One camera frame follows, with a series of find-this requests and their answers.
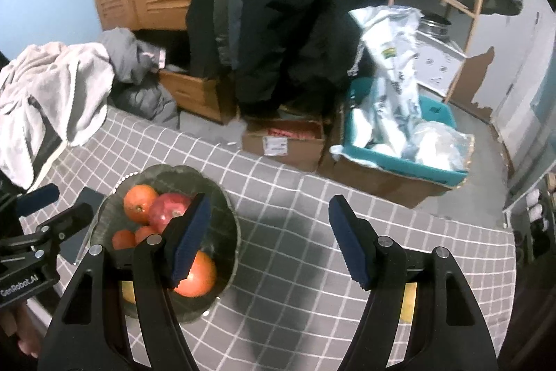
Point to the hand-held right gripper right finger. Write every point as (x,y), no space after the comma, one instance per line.
(352,245)

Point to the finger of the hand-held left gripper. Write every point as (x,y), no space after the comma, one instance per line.
(65,223)
(43,193)

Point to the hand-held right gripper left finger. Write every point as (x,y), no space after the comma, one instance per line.
(191,240)

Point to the dark green glass bowl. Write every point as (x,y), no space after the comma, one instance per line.
(226,232)

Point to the large orange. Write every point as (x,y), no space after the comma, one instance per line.
(202,275)

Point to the red apple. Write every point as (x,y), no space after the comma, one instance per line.
(167,210)

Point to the small orange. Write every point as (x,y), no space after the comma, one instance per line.
(145,232)
(124,239)

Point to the yellow fruit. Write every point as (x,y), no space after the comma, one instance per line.
(128,292)
(408,301)

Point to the person's left hand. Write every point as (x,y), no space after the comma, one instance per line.
(21,332)

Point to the dark smartphone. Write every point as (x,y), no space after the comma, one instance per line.
(94,196)

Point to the large cardboard box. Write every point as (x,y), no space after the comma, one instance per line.
(382,184)

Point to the grey checked tablecloth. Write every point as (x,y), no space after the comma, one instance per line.
(282,201)

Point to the white towel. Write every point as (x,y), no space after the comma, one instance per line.
(56,93)

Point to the small cardboard box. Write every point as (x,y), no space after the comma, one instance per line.
(299,153)

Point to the teal box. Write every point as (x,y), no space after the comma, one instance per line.
(438,175)

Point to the clear plastic bag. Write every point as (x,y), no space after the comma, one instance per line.
(438,145)

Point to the grey puffer jacket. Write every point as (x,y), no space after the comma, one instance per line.
(139,97)

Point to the white printed bag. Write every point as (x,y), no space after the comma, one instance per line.
(391,62)

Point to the small white bottle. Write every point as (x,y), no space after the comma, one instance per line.
(533,197)

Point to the metal pan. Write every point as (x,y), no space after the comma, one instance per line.
(434,27)

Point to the black hanging coat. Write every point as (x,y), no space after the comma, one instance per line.
(295,6)

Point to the wooden shelf rack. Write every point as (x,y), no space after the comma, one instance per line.
(471,6)

